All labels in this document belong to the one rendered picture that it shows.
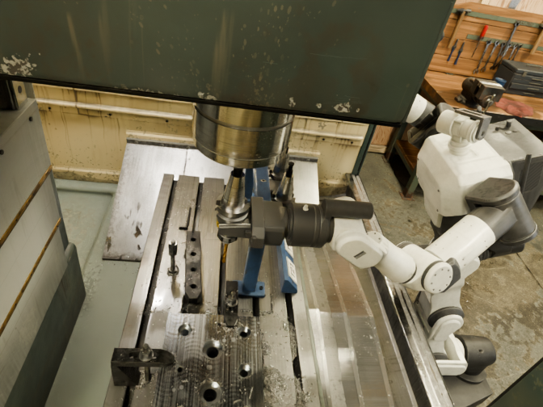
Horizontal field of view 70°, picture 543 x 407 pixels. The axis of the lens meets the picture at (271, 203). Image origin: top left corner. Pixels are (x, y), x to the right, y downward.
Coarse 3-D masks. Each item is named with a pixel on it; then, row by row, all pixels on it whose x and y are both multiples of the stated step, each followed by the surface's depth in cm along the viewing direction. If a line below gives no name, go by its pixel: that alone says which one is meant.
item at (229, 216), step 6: (216, 210) 74; (222, 210) 71; (228, 210) 71; (240, 210) 72; (246, 210) 72; (222, 216) 72; (228, 216) 71; (234, 216) 71; (240, 216) 72; (246, 216) 74; (228, 222) 72; (234, 222) 72; (240, 222) 73
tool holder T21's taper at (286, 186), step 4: (284, 176) 97; (292, 176) 97; (284, 180) 97; (288, 180) 97; (292, 180) 97; (280, 184) 99; (284, 184) 98; (288, 184) 98; (292, 184) 98; (280, 188) 99; (284, 188) 98; (288, 188) 98; (292, 188) 99; (276, 192) 101; (280, 192) 99; (284, 192) 99; (288, 192) 99; (292, 192) 100; (276, 196) 101; (280, 196) 100; (284, 196) 99; (288, 196) 100; (292, 196) 101; (284, 200) 100; (288, 200) 100
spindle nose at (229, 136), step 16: (192, 112) 60; (208, 112) 55; (224, 112) 53; (240, 112) 53; (256, 112) 53; (272, 112) 54; (192, 128) 61; (208, 128) 56; (224, 128) 55; (240, 128) 55; (256, 128) 55; (272, 128) 56; (288, 128) 59; (208, 144) 58; (224, 144) 56; (240, 144) 56; (256, 144) 56; (272, 144) 58; (224, 160) 58; (240, 160) 58; (256, 160) 59; (272, 160) 60
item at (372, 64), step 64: (0, 0) 39; (64, 0) 39; (128, 0) 39; (192, 0) 40; (256, 0) 40; (320, 0) 41; (384, 0) 41; (448, 0) 41; (0, 64) 43; (64, 64) 43; (128, 64) 43; (192, 64) 44; (256, 64) 44; (320, 64) 45; (384, 64) 45
